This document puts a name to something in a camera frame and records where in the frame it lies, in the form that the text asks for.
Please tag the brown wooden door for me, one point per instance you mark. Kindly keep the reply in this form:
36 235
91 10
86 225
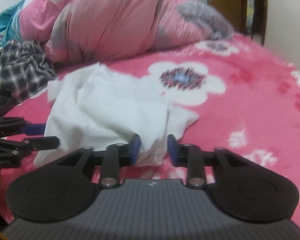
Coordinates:
225 2

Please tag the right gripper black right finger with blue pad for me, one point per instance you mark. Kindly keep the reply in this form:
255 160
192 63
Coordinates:
237 186

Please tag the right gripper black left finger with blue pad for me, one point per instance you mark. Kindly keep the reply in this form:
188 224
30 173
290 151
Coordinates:
67 186

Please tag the teal patterned cloth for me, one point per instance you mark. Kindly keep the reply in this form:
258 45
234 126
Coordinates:
9 24

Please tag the pink grey quilt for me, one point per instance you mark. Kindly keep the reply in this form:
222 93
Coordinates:
73 31

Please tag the white garment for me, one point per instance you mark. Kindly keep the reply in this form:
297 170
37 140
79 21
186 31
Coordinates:
97 107

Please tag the pink floral bed blanket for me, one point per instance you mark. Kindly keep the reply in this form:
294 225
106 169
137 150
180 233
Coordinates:
247 99

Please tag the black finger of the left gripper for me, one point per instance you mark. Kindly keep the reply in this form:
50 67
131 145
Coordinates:
12 152

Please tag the black white plaid shirt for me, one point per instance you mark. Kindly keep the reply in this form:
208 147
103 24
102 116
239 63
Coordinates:
24 70

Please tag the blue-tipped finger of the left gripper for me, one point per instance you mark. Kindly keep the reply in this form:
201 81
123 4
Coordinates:
10 126

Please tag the dark wooden chair frame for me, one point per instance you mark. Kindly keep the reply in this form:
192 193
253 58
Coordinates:
254 19

